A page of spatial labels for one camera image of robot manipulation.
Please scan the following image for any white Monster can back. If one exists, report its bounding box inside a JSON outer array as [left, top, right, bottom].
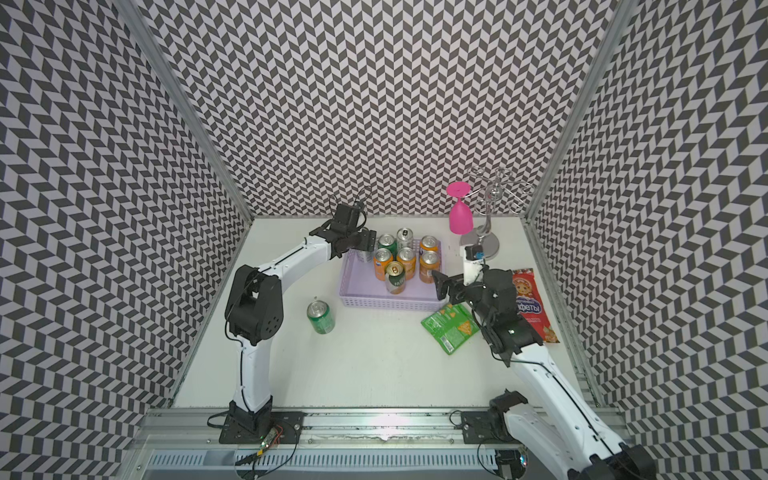
[[396, 227, 414, 250]]

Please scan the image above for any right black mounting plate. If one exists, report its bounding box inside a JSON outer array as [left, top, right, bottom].
[[460, 409, 514, 444]]

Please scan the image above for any green Sprite can front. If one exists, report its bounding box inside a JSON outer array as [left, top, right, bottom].
[[306, 299, 335, 335]]

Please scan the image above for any green Sprite can back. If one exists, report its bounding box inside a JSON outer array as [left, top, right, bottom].
[[376, 234, 398, 261]]

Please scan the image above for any red candy bag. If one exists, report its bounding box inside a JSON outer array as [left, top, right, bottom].
[[513, 269, 559, 343]]

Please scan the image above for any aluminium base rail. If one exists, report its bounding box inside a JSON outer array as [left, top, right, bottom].
[[125, 407, 631, 480]]

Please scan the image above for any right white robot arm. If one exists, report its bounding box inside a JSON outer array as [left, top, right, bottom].
[[432, 266, 657, 479]]

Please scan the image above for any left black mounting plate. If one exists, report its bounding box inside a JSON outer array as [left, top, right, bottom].
[[218, 410, 305, 445]]

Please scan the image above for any orange fanta can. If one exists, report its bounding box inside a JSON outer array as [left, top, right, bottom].
[[419, 250, 440, 284], [373, 248, 393, 281], [419, 235, 439, 254], [397, 247, 417, 280]]

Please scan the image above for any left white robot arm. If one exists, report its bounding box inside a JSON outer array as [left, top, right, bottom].
[[224, 200, 376, 430]]

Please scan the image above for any pink plastic wine glass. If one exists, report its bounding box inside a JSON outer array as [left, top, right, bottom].
[[446, 181, 474, 235]]

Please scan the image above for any green sprite can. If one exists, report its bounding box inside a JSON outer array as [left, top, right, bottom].
[[376, 234, 398, 261], [306, 299, 335, 335]]

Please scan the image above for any white monster can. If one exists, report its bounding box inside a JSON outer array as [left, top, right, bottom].
[[396, 227, 414, 250], [356, 245, 376, 263]]

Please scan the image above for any chrome glass holder stand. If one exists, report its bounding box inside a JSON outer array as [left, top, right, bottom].
[[459, 167, 534, 260]]

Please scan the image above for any green snack packet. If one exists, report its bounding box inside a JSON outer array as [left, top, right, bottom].
[[421, 304, 479, 355]]

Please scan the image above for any lilac plastic basket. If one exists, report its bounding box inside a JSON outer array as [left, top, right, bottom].
[[339, 234, 446, 312]]

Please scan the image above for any black mounting plate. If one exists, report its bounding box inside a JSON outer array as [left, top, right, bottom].
[[218, 410, 305, 445], [460, 409, 514, 444]]

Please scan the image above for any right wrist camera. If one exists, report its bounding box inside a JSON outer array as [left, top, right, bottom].
[[461, 243, 485, 286]]

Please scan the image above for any green gold can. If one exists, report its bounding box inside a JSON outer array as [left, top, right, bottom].
[[385, 261, 406, 295]]

